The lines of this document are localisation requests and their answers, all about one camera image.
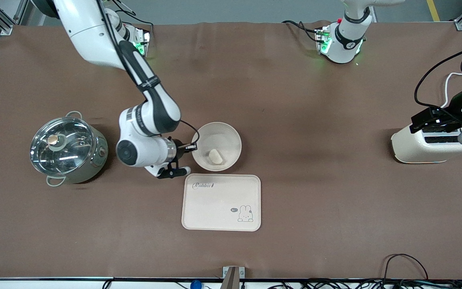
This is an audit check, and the round cream plate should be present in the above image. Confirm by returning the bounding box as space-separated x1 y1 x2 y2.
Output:
191 122 242 172

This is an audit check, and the cream rabbit print tray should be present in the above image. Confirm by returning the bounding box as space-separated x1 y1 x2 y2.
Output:
181 173 262 232

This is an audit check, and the silver base connector plate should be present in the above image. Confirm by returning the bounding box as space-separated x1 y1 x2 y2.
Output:
133 26 152 57
315 26 332 55

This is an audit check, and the cream two-slot toaster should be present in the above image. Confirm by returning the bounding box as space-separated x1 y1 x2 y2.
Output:
391 122 462 164

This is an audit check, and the pale green cooking pot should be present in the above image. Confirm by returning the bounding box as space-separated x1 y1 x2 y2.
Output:
30 111 109 187

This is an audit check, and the brown table mat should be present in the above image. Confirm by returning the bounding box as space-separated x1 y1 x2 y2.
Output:
0 21 462 280

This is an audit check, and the glass pot lid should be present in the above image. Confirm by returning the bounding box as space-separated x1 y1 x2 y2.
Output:
30 117 95 176

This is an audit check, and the white toaster cord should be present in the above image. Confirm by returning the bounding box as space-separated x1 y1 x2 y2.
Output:
440 72 462 110

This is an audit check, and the black base cable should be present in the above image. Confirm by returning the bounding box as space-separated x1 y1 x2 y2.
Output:
113 0 154 37
282 20 320 43

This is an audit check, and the metal mount bracket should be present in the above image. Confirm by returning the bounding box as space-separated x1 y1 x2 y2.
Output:
221 266 246 289

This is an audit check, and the black looped cable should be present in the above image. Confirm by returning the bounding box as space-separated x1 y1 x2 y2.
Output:
383 253 429 281

